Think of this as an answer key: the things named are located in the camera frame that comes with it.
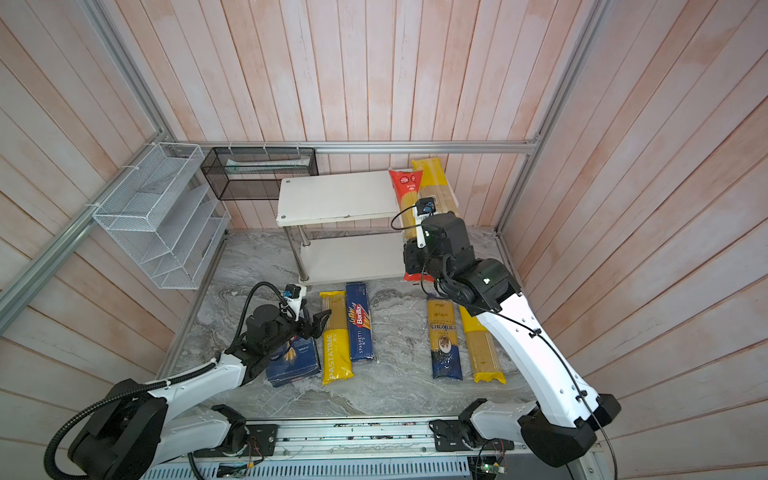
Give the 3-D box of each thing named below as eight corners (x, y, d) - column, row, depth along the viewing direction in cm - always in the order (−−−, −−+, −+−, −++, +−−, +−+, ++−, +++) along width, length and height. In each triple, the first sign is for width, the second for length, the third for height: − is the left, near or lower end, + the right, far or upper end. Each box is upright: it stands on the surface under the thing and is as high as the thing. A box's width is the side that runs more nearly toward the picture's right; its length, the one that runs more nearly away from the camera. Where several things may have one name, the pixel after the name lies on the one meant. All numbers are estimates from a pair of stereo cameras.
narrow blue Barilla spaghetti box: (350, 364, 88) (349, 359, 85) (346, 288, 105) (345, 281, 102) (374, 361, 88) (374, 356, 85) (367, 286, 106) (366, 279, 102)
